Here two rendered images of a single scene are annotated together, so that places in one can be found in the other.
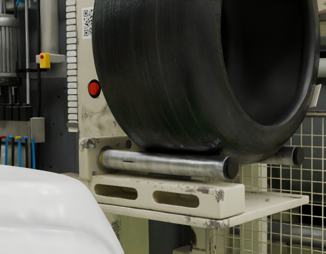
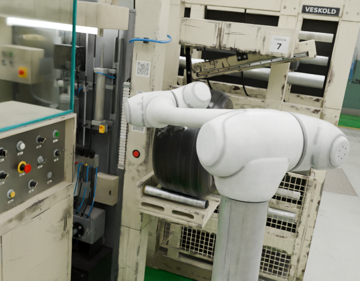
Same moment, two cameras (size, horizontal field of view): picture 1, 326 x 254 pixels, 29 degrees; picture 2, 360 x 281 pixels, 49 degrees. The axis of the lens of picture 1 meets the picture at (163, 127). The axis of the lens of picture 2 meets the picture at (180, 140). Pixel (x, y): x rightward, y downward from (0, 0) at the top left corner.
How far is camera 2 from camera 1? 1.05 m
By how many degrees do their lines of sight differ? 25
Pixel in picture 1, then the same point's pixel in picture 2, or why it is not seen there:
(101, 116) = (139, 166)
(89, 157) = (140, 190)
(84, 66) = (131, 143)
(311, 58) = not seen: hidden behind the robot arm
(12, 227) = not seen: outside the picture
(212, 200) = (199, 218)
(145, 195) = (168, 211)
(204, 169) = (196, 204)
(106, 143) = (145, 182)
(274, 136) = not seen: hidden behind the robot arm
